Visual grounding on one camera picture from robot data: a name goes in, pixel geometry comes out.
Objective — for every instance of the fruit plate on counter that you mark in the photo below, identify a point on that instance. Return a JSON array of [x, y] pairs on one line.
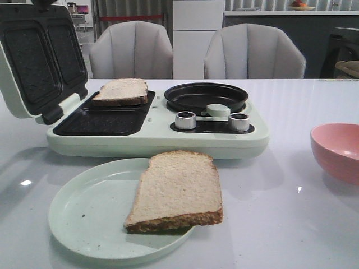
[[298, 5]]

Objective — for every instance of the bread slice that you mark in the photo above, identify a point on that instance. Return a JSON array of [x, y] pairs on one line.
[[179, 189], [120, 92]]

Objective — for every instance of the red barrier belt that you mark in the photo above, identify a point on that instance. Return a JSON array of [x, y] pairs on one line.
[[132, 18]]

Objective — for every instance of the white refrigerator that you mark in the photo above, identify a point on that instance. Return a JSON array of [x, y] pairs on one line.
[[194, 24]]

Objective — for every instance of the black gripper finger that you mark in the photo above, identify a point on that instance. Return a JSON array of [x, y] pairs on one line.
[[42, 4]]

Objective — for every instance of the pink bowl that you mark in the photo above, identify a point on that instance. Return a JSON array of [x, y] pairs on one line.
[[335, 148]]

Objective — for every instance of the mint green round plate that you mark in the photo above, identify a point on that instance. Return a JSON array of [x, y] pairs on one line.
[[88, 213]]

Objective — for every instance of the mint green breakfast maker base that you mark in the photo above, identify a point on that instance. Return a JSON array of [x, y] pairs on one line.
[[147, 130]]

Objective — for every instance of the left silver control knob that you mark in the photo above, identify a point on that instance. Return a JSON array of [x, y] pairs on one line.
[[185, 120]]

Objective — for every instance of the left grey upholstered chair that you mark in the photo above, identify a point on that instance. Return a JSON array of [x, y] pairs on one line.
[[134, 49]]

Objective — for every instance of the right grey upholstered chair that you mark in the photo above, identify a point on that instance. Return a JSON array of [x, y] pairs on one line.
[[252, 51]]

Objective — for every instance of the silver control knob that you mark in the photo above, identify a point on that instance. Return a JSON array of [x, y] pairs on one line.
[[239, 122], [185, 120]]

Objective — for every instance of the mint green breakfast maker lid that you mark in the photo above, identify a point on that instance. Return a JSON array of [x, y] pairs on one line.
[[42, 66]]

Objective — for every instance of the right silver control knob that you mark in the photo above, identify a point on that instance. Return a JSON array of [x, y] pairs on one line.
[[239, 122]]

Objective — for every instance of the black round frying pan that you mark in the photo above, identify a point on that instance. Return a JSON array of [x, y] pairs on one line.
[[196, 96]]

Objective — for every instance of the grey upholstered chair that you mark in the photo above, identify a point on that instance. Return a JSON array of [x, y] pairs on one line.
[[134, 49], [252, 51]]

